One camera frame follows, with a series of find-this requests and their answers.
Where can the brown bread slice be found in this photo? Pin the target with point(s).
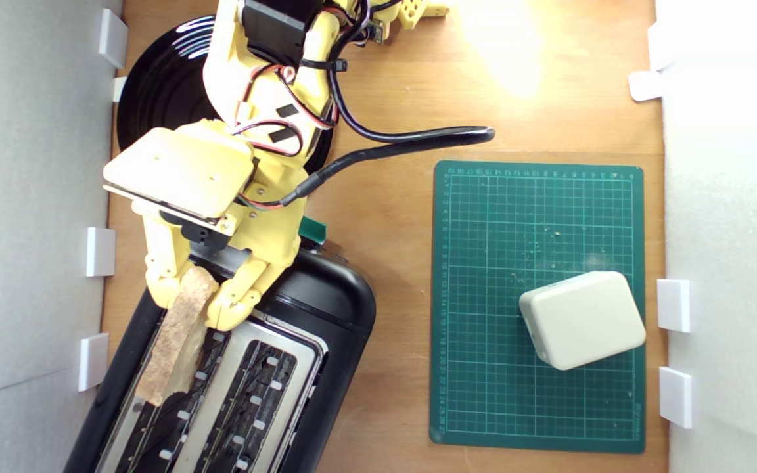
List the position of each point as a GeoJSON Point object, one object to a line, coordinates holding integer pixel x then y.
{"type": "Point", "coordinates": [175, 341]}

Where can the green toaster lever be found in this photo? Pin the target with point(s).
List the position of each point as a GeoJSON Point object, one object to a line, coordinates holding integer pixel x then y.
{"type": "Point", "coordinates": [314, 230]}

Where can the black two-slot toaster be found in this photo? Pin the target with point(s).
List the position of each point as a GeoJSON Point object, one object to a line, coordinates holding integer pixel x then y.
{"type": "Point", "coordinates": [326, 302]}

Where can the black plate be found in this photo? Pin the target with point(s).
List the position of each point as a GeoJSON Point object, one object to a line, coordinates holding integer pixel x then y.
{"type": "Point", "coordinates": [161, 85]}

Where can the green cutting mat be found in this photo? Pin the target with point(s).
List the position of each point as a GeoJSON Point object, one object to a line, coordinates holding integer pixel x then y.
{"type": "Point", "coordinates": [483, 328]}

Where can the white block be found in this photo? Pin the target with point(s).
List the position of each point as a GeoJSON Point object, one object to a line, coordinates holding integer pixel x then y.
{"type": "Point", "coordinates": [582, 318]}

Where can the white wall clip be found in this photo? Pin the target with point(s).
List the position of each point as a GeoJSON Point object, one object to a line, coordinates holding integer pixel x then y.
{"type": "Point", "coordinates": [100, 251]}
{"type": "Point", "coordinates": [112, 38]}
{"type": "Point", "coordinates": [119, 89]}
{"type": "Point", "coordinates": [674, 305]}
{"type": "Point", "coordinates": [93, 361]}
{"type": "Point", "coordinates": [675, 397]}
{"type": "Point", "coordinates": [644, 85]}

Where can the yellow wrist camera mount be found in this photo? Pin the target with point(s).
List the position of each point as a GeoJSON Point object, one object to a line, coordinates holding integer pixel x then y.
{"type": "Point", "coordinates": [178, 171]}

